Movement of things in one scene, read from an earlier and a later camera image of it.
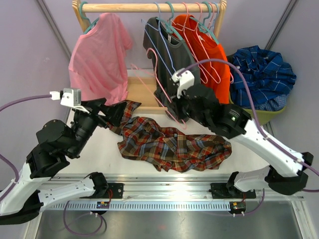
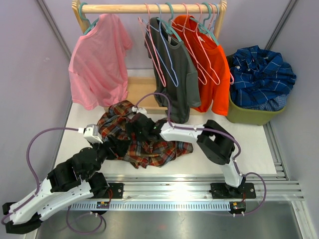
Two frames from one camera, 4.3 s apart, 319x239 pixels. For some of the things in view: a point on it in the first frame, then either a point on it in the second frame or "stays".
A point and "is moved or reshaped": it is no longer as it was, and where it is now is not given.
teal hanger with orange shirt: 202,27 stays
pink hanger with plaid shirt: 181,123 -> 139,19
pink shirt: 98,62 stays
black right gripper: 179,101 -> 133,129
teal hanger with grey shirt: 168,25 stays
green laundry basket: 263,116 stays
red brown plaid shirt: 170,150 is moved or reshaped
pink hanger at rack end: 213,15 stays
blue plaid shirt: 266,75 stays
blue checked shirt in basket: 276,104 stays
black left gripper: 114,112 -> 118,147
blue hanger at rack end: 216,17 stays
